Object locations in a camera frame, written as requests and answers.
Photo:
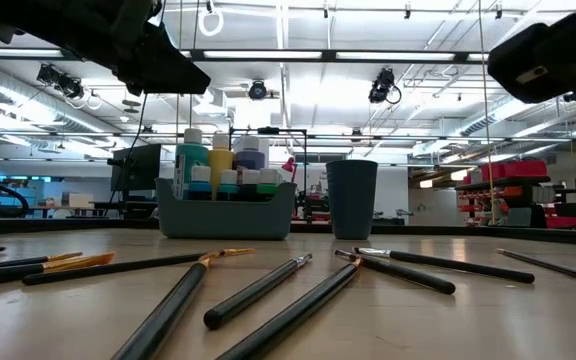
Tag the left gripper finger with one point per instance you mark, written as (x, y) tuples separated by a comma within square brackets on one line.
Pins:
[(168, 70)]

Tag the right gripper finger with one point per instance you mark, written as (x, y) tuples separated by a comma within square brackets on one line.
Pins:
[(543, 60)]

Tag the large teal paint bottle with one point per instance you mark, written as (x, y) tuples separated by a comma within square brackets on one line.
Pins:
[(190, 155)]

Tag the large yellow paint bottle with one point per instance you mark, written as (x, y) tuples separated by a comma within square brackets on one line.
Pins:
[(220, 160)]

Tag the small light blue paint bottle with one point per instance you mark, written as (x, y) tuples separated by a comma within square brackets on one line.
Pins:
[(200, 175)]

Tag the large purple paint bottle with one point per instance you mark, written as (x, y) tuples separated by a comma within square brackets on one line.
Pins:
[(250, 160)]

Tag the small teal paint bottle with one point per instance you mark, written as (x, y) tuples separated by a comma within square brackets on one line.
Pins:
[(228, 177)]

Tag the small dark paint bottle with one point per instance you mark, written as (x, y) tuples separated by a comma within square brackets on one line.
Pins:
[(250, 176)]

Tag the small green paint bottle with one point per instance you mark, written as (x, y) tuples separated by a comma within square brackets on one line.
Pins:
[(268, 189)]

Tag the thin black paintbrush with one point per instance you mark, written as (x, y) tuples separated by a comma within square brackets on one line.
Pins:
[(543, 263)]

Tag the long paintbrush gold ferrule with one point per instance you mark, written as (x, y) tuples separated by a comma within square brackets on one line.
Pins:
[(118, 267)]

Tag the dark teal plastic cup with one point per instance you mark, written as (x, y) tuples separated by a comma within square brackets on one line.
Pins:
[(351, 205)]

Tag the orange-bristle paintbrush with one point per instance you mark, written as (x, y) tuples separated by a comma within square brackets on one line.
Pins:
[(173, 305), (8, 275)]

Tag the black ceiling-mounted device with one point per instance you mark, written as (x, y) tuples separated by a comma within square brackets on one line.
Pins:
[(575, 97)]

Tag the black monitor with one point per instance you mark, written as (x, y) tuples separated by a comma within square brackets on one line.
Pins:
[(138, 167)]

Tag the shelf with red bins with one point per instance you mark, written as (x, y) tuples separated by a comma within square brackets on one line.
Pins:
[(523, 169)]

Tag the small red object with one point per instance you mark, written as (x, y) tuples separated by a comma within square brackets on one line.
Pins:
[(288, 165)]

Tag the teal plastic storage bin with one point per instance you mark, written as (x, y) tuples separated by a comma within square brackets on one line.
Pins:
[(223, 220)]

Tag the black overhead crossbar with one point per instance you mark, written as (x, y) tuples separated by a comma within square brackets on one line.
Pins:
[(328, 55)]

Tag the black ceiling-hung camera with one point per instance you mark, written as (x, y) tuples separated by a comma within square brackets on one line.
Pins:
[(60, 82)]

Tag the black overhead camera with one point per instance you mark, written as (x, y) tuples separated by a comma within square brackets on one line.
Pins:
[(257, 91)]

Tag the black stand frame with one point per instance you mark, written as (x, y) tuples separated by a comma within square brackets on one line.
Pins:
[(268, 131)]

